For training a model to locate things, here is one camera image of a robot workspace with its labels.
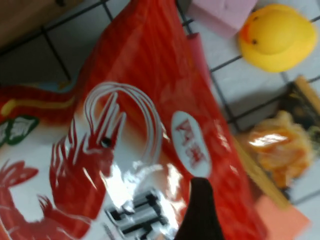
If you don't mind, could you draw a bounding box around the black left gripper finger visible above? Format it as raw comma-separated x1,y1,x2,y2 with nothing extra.
174,176,226,240

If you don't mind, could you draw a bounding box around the orange foam cube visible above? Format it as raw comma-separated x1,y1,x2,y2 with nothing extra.
254,194,312,240

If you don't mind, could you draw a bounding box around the dark brown biscuit packet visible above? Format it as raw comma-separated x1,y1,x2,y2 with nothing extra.
234,76,320,211

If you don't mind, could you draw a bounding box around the light pink foam cube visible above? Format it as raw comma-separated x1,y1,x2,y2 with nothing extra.
187,0,258,38

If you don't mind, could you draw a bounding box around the yellow rubber duck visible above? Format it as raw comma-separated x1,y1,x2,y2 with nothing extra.
237,3,318,73

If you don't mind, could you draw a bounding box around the red shrimp chips bag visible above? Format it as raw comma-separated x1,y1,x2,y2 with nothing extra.
0,0,270,240

